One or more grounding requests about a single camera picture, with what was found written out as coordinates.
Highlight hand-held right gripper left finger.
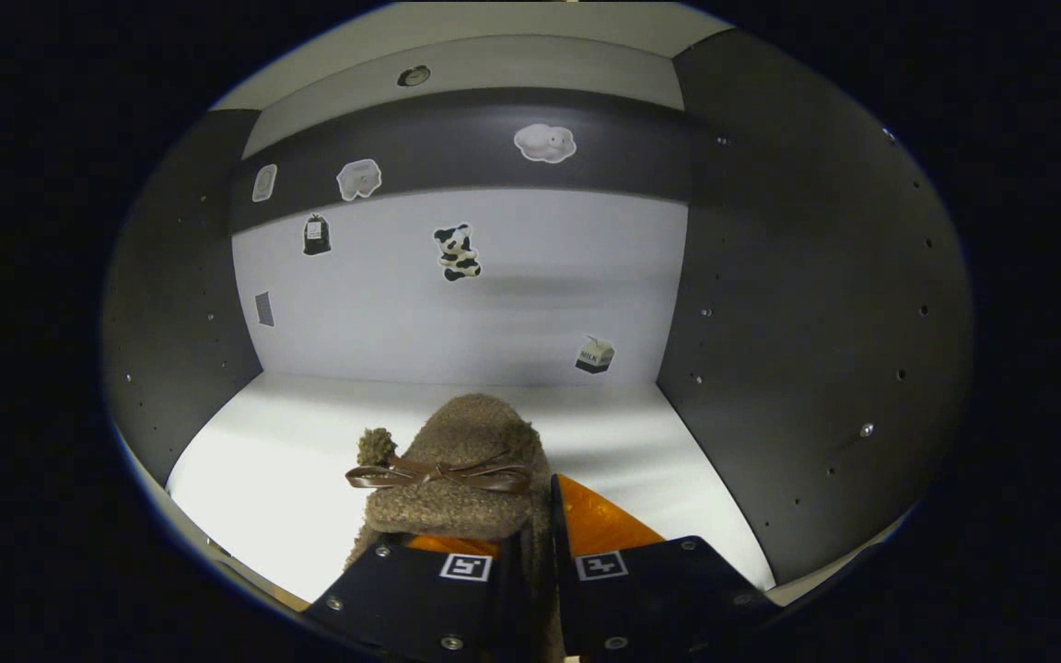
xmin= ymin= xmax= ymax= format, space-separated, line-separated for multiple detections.
xmin=303 ymin=527 xmax=547 ymax=663

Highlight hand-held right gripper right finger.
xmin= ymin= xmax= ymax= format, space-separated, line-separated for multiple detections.
xmin=549 ymin=473 xmax=778 ymax=663

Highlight brown fuzzy shoe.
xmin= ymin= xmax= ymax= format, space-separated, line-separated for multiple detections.
xmin=344 ymin=393 xmax=557 ymax=663

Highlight white shoe cabinet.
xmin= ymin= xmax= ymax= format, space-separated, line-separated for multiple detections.
xmin=102 ymin=0 xmax=975 ymax=629

